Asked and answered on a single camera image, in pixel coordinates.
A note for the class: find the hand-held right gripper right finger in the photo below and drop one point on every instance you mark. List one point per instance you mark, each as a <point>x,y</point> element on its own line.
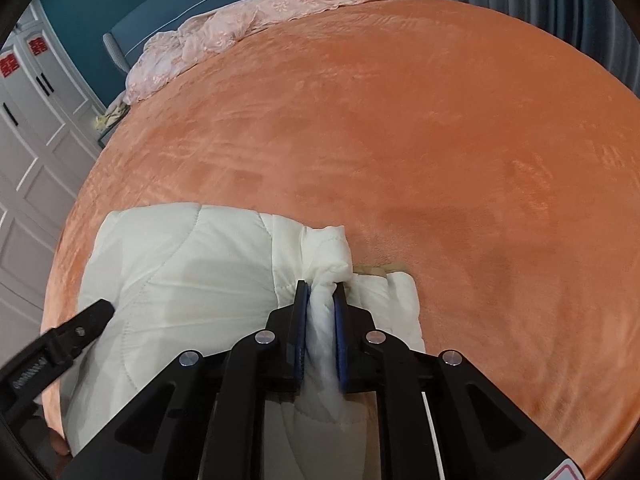
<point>341,335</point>

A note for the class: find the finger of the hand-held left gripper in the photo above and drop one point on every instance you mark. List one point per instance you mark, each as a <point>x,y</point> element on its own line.
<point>87,322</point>

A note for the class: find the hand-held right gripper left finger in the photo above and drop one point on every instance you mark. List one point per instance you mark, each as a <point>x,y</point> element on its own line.
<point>300,330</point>

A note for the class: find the white quilted coat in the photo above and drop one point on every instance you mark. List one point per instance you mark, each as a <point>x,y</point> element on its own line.
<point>175,270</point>

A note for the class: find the dark nightstand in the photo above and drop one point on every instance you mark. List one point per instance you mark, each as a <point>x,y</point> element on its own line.
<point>106,136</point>

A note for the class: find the white panelled wardrobe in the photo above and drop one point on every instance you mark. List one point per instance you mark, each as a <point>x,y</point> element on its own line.
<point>40,135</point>

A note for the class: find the yellowish cloth bundle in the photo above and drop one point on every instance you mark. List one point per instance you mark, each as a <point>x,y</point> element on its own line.
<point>110,116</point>

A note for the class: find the orange plush blanket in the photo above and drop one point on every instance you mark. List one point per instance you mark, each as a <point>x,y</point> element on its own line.
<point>400,135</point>

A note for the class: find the pink lace bedspread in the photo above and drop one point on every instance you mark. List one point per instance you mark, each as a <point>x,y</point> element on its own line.
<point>225,25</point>

